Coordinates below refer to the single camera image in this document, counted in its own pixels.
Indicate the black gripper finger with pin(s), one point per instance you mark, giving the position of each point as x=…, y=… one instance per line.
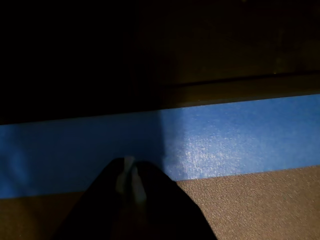
x=170, y=215
x=95, y=212

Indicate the blue tape strip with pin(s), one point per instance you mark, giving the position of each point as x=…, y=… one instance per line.
x=237, y=140

